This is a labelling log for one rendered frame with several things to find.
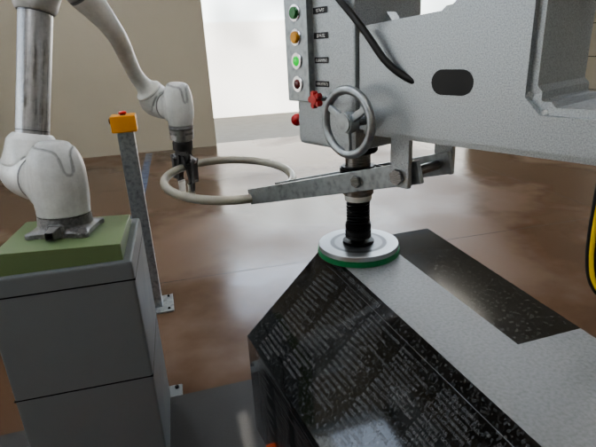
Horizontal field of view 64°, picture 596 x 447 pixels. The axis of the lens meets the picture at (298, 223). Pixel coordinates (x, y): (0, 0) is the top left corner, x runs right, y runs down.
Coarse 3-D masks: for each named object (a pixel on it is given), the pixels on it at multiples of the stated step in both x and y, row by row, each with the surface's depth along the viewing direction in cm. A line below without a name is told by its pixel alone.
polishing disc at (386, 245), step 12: (324, 240) 130; (336, 240) 130; (384, 240) 128; (396, 240) 127; (324, 252) 124; (336, 252) 122; (348, 252) 122; (360, 252) 122; (372, 252) 121; (384, 252) 121
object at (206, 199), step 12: (228, 156) 193; (240, 156) 194; (180, 168) 181; (276, 168) 186; (288, 168) 180; (168, 180) 168; (168, 192) 159; (180, 192) 155; (204, 204) 153; (216, 204) 152; (228, 204) 152
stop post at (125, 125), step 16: (112, 128) 230; (128, 128) 232; (128, 144) 236; (128, 160) 239; (128, 176) 241; (128, 192) 244; (144, 192) 248; (144, 208) 249; (144, 224) 252; (144, 240) 254; (160, 288) 267; (160, 304) 269
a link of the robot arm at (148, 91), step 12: (84, 0) 140; (96, 0) 142; (84, 12) 144; (96, 12) 144; (108, 12) 146; (96, 24) 147; (108, 24) 148; (120, 24) 151; (108, 36) 151; (120, 36) 152; (120, 48) 156; (132, 48) 162; (120, 60) 164; (132, 60) 164; (132, 72) 170; (144, 84) 176; (156, 84) 179; (144, 96) 178; (156, 96) 178; (144, 108) 184; (156, 108) 179
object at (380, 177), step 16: (416, 160) 112; (432, 160) 109; (448, 160) 106; (320, 176) 125; (336, 176) 119; (352, 176) 114; (368, 176) 111; (384, 176) 107; (400, 176) 99; (416, 176) 100; (256, 192) 150; (272, 192) 143; (288, 192) 137; (304, 192) 131; (320, 192) 126; (336, 192) 121
